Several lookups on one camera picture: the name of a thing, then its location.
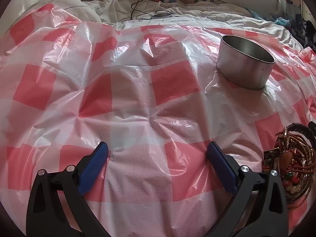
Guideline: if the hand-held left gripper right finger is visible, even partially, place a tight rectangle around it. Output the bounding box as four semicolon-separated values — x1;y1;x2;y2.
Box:
206;141;289;237

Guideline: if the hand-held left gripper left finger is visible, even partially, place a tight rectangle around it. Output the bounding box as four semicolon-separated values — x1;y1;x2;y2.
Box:
26;141;116;237

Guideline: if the silver engraved bangle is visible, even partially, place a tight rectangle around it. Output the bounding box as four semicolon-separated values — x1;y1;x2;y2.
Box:
278;170;312;204

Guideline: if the black braided bracelet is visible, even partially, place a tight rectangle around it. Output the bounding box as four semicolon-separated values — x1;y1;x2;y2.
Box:
284;123;316;141

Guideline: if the round metal tin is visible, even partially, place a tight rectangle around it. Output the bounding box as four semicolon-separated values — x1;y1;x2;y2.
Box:
215;35;276;90

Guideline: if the dark patterned bangle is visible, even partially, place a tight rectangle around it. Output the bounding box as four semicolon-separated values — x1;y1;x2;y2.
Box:
263;149;280;176

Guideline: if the pink checkered plastic sheet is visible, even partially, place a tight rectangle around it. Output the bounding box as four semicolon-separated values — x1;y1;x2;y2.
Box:
0;2;316;237

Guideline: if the white quilt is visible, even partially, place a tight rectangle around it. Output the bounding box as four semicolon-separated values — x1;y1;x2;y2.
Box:
44;0;304;52

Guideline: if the blue plastic bag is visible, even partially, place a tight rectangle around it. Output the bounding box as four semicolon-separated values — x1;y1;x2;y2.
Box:
274;17;290;27

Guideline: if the dark clothes pile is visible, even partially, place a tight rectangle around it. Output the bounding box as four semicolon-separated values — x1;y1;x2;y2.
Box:
294;12;316;52

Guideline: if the striped pillow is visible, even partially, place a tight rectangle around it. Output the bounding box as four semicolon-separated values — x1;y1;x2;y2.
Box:
178;0;223;5

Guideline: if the mixed amber white bead bracelet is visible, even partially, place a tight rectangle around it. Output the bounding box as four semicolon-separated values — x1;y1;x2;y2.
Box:
284;173;304;193

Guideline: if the black cable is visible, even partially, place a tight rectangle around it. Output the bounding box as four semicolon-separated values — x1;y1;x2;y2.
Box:
123;0;173;20

